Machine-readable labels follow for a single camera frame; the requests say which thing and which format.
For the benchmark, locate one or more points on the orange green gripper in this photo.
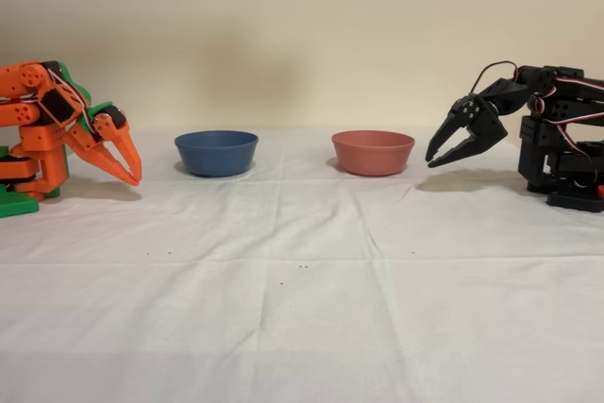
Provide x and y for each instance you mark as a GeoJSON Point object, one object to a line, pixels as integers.
{"type": "Point", "coordinates": [105, 128]}

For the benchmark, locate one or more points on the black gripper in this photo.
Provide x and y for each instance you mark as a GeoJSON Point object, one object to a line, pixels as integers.
{"type": "Point", "coordinates": [472, 116]}

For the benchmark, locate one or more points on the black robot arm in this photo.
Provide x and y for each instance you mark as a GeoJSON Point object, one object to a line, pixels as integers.
{"type": "Point", "coordinates": [561, 110]}

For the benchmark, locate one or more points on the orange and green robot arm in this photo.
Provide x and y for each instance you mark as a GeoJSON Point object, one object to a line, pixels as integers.
{"type": "Point", "coordinates": [23, 115]}

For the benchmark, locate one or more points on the pink red bowl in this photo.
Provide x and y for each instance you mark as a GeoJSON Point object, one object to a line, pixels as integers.
{"type": "Point", "coordinates": [373, 155]}

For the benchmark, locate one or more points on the blue bowl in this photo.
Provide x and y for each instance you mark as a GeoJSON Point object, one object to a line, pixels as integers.
{"type": "Point", "coordinates": [216, 155]}

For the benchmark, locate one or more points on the white tablecloth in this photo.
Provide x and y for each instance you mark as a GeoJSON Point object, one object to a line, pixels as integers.
{"type": "Point", "coordinates": [302, 304]}

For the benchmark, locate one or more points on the green arm base plate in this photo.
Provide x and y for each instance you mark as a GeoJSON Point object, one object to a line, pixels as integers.
{"type": "Point", "coordinates": [19, 205]}

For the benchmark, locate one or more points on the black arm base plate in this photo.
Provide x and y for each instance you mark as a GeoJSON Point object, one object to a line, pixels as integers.
{"type": "Point", "coordinates": [575, 202]}

